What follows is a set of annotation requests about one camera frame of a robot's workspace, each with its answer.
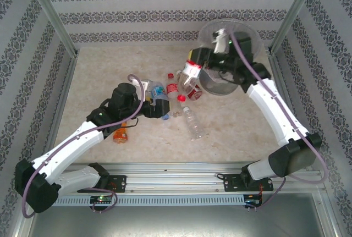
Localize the blue cap bottle blue label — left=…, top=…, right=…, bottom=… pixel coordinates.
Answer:
left=149, top=81, right=171, bottom=121

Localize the clear plastic bin liner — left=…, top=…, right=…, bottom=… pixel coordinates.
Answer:
left=198, top=19, right=262, bottom=64

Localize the orange drink bottle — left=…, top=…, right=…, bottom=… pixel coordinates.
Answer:
left=112, top=122, right=130, bottom=145

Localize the large clear unlabelled bottle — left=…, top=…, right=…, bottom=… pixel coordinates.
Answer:
left=182, top=106, right=206, bottom=141

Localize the tea bottle red gold label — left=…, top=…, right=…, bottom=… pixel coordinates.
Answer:
left=175, top=70, right=205, bottom=102

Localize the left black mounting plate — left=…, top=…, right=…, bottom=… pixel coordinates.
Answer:
left=76, top=174, right=128, bottom=194

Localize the black mounting plate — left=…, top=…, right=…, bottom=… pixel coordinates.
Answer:
left=222, top=173, right=274, bottom=193
left=76, top=174, right=128, bottom=194

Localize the left small circuit board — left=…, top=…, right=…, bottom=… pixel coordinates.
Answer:
left=90, top=195, right=114, bottom=205

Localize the small circuit board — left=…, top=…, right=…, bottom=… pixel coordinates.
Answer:
left=90, top=195, right=114, bottom=205
left=244, top=194, right=264, bottom=204

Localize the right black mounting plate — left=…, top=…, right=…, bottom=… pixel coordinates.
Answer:
left=222, top=173, right=274, bottom=193

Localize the grey metal shelf panel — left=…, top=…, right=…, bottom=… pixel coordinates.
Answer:
left=16, top=205, right=339, bottom=237

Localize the right small circuit board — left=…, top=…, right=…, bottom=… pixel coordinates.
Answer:
left=244, top=194, right=264, bottom=204

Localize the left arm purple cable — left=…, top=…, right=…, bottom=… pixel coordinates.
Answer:
left=21, top=74, right=146, bottom=218

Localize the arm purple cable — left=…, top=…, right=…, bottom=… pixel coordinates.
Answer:
left=229, top=31, right=329, bottom=213
left=21, top=74, right=146, bottom=218

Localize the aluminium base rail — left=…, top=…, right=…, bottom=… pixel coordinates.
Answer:
left=64, top=162, right=327, bottom=194

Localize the right aluminium frame post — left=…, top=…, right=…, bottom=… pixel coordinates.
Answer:
left=268, top=0, right=321, bottom=54

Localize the aluminium frame post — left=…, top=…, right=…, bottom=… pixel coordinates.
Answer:
left=23, top=0, right=80, bottom=58
left=268, top=0, right=321, bottom=54

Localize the white slotted cable duct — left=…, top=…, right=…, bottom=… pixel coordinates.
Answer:
left=53, top=194, right=246, bottom=207

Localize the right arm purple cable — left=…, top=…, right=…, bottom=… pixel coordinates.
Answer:
left=229, top=31, right=329, bottom=213

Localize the left aluminium frame post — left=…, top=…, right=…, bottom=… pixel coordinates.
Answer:
left=23, top=0, right=80, bottom=58

